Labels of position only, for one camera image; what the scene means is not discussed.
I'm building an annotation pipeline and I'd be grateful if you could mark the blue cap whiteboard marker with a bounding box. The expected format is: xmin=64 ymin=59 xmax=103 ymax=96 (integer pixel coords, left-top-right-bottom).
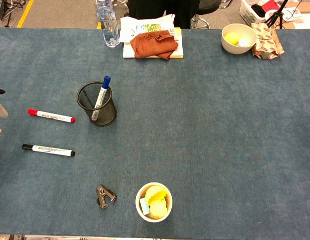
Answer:
xmin=91 ymin=75 xmax=112 ymax=121

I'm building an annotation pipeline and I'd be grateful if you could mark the white printed plastic bag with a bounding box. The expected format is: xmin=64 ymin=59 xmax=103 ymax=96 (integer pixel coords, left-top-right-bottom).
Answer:
xmin=119 ymin=13 xmax=176 ymax=43

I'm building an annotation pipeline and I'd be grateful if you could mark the clear plastic water bottle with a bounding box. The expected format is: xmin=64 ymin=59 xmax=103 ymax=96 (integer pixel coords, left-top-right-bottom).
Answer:
xmin=95 ymin=0 xmax=120 ymax=48

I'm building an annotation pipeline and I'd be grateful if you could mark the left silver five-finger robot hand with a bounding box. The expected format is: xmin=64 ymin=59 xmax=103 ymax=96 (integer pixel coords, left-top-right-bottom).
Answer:
xmin=0 ymin=87 xmax=9 ymax=140

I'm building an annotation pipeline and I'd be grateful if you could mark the white plastic basket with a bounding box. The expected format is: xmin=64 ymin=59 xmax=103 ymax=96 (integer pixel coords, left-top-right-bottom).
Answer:
xmin=239 ymin=0 xmax=270 ymax=26

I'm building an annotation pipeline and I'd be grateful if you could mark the black mesh pen holder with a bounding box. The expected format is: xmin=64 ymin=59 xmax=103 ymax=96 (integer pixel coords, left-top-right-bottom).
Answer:
xmin=77 ymin=81 xmax=118 ymax=127

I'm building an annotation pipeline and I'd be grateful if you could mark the red cap whiteboard marker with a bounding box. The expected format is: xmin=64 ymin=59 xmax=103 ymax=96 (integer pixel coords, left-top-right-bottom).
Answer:
xmin=27 ymin=108 xmax=76 ymax=124

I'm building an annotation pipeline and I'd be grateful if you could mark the yellow cracked eggshell toy half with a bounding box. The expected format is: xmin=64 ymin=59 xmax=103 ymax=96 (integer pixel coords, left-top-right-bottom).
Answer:
xmin=145 ymin=184 xmax=168 ymax=205

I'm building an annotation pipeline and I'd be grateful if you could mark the brown folded cloth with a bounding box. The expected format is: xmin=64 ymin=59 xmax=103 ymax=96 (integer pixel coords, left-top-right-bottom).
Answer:
xmin=130 ymin=29 xmax=179 ymax=60

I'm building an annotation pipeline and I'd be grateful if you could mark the teal eraser block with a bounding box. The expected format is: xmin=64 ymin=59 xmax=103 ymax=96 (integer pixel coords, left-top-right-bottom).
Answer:
xmin=139 ymin=197 xmax=151 ymax=216

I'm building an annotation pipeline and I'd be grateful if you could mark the dark metal staple remover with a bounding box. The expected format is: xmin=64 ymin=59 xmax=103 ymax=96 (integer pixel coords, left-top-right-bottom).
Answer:
xmin=95 ymin=184 xmax=118 ymax=210

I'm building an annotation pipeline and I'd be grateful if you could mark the red patterned paper snack bag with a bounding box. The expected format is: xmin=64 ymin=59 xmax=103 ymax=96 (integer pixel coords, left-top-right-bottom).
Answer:
xmin=250 ymin=21 xmax=285 ymax=61

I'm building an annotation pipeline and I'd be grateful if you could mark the blue felt table cover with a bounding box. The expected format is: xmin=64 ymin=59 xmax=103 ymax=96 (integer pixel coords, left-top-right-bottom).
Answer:
xmin=0 ymin=26 xmax=310 ymax=238

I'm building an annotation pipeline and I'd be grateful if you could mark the black cap whiteboard marker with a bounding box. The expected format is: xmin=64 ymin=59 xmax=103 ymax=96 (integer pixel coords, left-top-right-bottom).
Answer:
xmin=22 ymin=143 xmax=76 ymax=158

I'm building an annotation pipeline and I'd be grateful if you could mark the black tripod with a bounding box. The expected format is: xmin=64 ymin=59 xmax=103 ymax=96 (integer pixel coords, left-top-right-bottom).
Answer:
xmin=264 ymin=0 xmax=290 ymax=29

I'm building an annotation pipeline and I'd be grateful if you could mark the small cream cup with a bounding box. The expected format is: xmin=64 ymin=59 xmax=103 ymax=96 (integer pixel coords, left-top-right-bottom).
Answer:
xmin=135 ymin=182 xmax=173 ymax=223

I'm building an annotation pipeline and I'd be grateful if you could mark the chrome stool base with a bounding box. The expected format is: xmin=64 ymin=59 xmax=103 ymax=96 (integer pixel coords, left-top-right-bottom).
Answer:
xmin=191 ymin=0 xmax=222 ymax=30

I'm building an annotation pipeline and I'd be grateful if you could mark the white book with yellow edge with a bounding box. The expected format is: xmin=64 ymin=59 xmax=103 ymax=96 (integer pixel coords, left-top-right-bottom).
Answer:
xmin=123 ymin=26 xmax=184 ymax=60

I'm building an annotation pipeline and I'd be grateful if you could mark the yellow ball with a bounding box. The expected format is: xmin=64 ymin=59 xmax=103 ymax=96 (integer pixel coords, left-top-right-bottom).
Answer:
xmin=224 ymin=32 xmax=240 ymax=46

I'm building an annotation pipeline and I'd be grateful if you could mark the large cream bowl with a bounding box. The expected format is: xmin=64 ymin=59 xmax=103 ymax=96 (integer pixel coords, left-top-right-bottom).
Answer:
xmin=221 ymin=23 xmax=257 ymax=54

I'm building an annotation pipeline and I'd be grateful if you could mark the yellow round eggshell toy half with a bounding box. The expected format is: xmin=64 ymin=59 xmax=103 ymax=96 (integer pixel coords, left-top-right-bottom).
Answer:
xmin=149 ymin=199 xmax=168 ymax=220

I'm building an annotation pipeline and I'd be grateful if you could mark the person in black clothes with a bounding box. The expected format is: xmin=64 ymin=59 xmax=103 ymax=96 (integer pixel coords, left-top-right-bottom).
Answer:
xmin=127 ymin=0 xmax=201 ymax=30

